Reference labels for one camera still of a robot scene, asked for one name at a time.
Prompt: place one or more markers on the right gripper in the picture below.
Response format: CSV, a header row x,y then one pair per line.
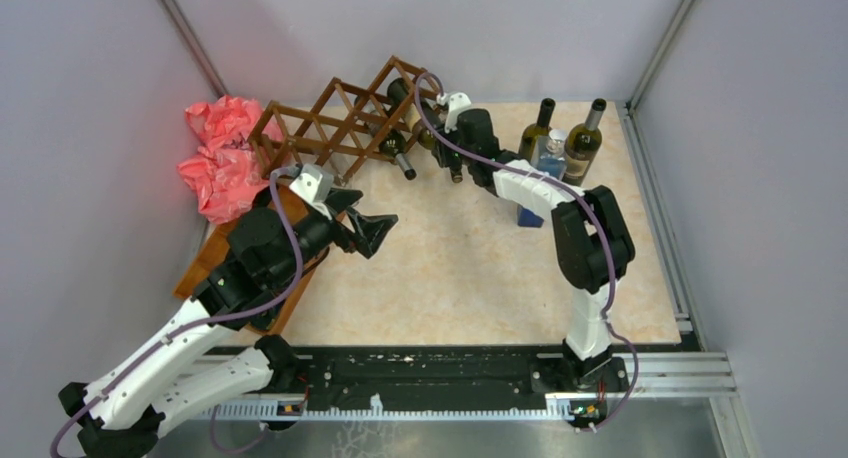
x,y
440,150

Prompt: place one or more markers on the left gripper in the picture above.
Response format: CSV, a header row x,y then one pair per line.
x,y
368,231

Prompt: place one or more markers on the dark green wine bottle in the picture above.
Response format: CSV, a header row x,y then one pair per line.
x,y
397,91
394,144

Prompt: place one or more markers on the clear glass bottle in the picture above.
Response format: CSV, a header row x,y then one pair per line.
x,y
339,178

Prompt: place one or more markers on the blue square glass bottle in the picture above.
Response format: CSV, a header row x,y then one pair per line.
x,y
547,156

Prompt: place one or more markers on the dark green wine bottle front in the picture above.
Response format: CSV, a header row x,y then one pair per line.
x,y
394,144

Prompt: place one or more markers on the brown wooden wine rack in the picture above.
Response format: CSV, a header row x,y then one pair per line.
x,y
334,132

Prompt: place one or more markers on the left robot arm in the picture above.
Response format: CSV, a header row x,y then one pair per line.
x,y
128,410

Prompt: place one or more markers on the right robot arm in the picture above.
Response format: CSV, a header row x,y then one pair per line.
x,y
592,242

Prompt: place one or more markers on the clear labelled liquor bottle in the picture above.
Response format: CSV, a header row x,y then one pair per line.
x,y
456,173

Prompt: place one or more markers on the dark wine bottle back left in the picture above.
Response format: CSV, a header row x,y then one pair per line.
x,y
540,127

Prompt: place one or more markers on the dark wine bottle back right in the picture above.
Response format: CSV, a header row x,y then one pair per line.
x,y
583,144

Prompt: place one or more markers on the rolled dark belt lower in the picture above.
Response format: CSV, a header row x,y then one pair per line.
x,y
264,321

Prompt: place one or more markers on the wooden compartment tray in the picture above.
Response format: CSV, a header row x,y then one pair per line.
x,y
215,247

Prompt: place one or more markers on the pink plastic bag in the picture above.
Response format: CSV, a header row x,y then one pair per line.
x,y
224,172

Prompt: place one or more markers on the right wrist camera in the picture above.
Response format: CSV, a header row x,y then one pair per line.
x,y
454,104

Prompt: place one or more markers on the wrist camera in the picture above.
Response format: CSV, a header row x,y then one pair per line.
x,y
313,185
454,104

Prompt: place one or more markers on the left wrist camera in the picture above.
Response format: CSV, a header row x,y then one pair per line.
x,y
313,185

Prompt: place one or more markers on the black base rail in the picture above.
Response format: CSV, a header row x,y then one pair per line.
x,y
468,383

